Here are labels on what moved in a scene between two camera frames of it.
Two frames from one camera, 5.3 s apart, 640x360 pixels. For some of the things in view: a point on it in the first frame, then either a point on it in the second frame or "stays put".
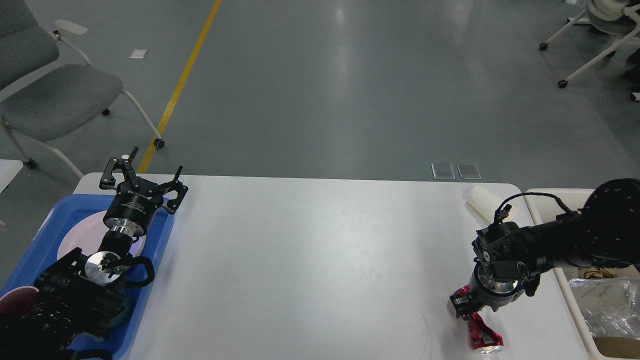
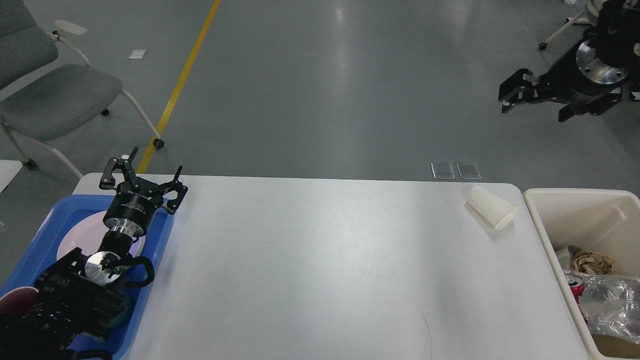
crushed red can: (485, 340) → (576, 282)
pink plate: (87, 233) stays put
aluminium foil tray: (610, 307) stays put
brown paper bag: (618, 347) stays put
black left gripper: (133, 206) stays put
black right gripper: (494, 283) → (585, 78)
